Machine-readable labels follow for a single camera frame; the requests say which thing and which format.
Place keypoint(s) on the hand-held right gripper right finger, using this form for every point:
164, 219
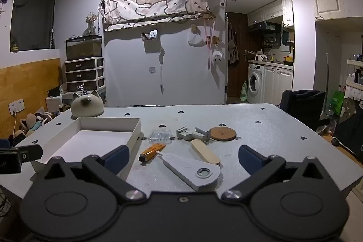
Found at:
251, 158

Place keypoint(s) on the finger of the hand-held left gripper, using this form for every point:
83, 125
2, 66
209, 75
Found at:
29, 153

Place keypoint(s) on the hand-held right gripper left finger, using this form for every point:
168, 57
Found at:
117, 158

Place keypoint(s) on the white cardboard box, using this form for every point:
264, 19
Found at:
93, 140

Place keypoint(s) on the orange cream tube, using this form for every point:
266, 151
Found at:
151, 151

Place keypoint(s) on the round cork coaster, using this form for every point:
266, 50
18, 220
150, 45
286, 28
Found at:
223, 133

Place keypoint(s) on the beige oblong wooden block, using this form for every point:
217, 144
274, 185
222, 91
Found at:
204, 150

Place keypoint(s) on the clear plastic case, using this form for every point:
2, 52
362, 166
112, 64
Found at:
160, 136

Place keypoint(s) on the white opener tool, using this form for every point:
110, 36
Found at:
192, 171

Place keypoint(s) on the grey watch link tool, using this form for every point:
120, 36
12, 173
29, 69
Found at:
187, 134

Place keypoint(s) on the pile of plush toys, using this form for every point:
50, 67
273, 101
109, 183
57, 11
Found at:
34, 124

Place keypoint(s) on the cat-shaped ceramic pot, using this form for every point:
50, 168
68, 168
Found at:
86, 106

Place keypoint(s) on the green plastic bag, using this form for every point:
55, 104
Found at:
244, 91

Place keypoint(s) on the black chair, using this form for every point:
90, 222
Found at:
303, 108

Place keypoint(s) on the white washing machine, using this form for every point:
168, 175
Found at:
255, 83

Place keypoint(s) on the white kitchen base cabinet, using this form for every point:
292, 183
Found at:
279, 86

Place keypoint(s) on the white drawer cabinet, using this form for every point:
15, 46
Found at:
82, 76

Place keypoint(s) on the hanging sheep plush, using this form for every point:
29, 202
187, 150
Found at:
217, 55

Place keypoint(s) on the glass fish tank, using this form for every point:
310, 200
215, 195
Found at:
83, 49

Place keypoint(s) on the hanging apron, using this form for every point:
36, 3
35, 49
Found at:
233, 43

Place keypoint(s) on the hanging white bag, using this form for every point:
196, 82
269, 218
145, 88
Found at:
196, 40

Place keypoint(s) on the dried flower bouquet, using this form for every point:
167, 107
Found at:
91, 23

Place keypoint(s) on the dark window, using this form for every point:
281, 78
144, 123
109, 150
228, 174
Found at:
31, 12

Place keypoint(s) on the printed cloth cover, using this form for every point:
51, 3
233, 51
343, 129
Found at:
156, 3

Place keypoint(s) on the white wall socket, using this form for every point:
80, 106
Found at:
16, 106

